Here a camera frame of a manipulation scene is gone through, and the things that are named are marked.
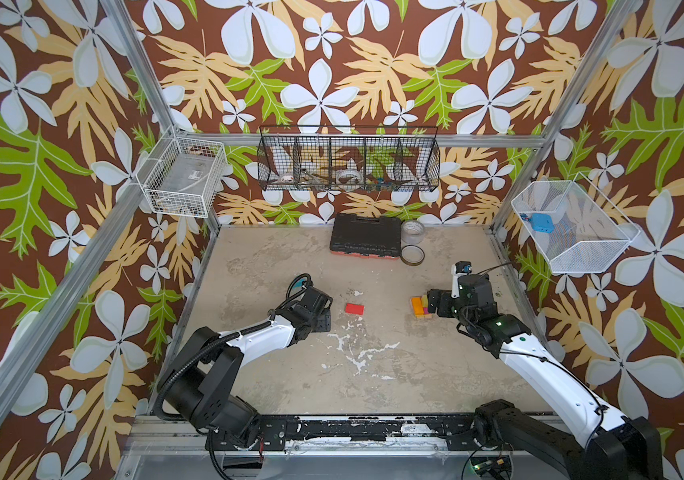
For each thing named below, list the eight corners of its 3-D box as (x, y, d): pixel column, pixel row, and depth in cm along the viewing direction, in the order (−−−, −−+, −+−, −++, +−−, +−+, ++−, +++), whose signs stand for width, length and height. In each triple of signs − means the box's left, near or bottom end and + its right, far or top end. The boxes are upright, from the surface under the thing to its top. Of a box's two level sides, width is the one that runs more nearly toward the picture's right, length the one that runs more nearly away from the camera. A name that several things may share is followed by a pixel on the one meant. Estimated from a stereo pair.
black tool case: (329, 260, 111) (329, 251, 107) (330, 221, 124) (330, 212, 120) (403, 260, 111) (405, 252, 107) (396, 221, 124) (398, 213, 121)
